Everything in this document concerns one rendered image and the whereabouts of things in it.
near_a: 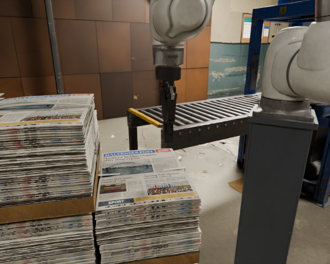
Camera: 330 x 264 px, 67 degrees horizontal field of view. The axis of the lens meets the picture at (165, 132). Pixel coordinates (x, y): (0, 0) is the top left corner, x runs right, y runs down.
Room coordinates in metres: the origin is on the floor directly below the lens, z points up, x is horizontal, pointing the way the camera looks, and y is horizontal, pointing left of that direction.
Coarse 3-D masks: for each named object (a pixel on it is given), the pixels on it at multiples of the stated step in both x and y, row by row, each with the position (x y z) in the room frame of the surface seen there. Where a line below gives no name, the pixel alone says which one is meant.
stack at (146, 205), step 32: (128, 160) 0.82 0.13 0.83; (160, 160) 0.82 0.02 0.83; (96, 192) 0.72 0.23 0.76; (128, 192) 0.61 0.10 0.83; (160, 192) 0.61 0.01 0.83; (192, 192) 0.61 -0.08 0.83; (0, 224) 0.48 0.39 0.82; (32, 224) 0.50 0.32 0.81; (64, 224) 0.51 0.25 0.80; (96, 224) 0.53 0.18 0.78; (128, 224) 0.54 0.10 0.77; (160, 224) 0.56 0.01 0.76; (192, 224) 0.58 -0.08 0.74; (0, 256) 0.47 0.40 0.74; (32, 256) 0.49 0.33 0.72; (64, 256) 0.51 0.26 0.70; (96, 256) 0.55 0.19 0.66; (128, 256) 0.54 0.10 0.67; (160, 256) 0.56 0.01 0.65
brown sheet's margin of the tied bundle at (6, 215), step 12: (96, 168) 0.66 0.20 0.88; (96, 180) 0.63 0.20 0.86; (36, 204) 0.48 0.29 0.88; (48, 204) 0.49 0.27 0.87; (60, 204) 0.50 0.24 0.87; (72, 204) 0.50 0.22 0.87; (84, 204) 0.51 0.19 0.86; (0, 216) 0.47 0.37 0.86; (12, 216) 0.47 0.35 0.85; (24, 216) 0.48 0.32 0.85; (36, 216) 0.49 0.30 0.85; (48, 216) 0.49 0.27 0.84
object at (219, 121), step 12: (312, 108) 1.87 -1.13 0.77; (216, 120) 1.43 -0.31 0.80; (228, 120) 1.45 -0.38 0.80; (240, 120) 1.50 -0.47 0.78; (180, 132) 1.27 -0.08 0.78; (192, 132) 1.31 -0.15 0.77; (204, 132) 1.36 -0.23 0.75; (216, 132) 1.40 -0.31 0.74; (228, 132) 1.45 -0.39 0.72; (240, 132) 1.50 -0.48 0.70; (168, 144) 1.24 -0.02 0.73; (180, 144) 1.28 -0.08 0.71; (192, 144) 1.32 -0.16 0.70
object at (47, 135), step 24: (0, 120) 0.54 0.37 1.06; (24, 120) 0.53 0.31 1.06; (48, 120) 0.53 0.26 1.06; (72, 120) 0.53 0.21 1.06; (0, 144) 0.48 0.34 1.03; (24, 144) 0.49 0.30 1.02; (48, 144) 0.50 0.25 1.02; (72, 144) 0.51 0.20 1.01; (0, 168) 0.47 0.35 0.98; (24, 168) 0.48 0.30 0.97; (48, 168) 0.49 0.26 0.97; (72, 168) 0.50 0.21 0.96; (0, 192) 0.47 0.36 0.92; (24, 192) 0.48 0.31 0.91; (48, 192) 0.49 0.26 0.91; (72, 192) 0.50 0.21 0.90
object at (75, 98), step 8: (32, 96) 0.83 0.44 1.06; (40, 96) 0.83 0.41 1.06; (48, 96) 0.82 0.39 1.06; (56, 96) 0.82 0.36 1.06; (64, 96) 0.81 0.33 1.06; (72, 96) 0.81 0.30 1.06; (80, 96) 0.81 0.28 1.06; (88, 96) 0.81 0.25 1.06; (0, 104) 0.71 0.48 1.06; (8, 104) 0.71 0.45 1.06; (48, 104) 0.72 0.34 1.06; (56, 104) 0.72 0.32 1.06; (96, 112) 0.87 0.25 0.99; (96, 120) 0.85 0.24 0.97; (96, 128) 0.81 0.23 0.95; (96, 136) 0.76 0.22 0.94; (96, 144) 0.74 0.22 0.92
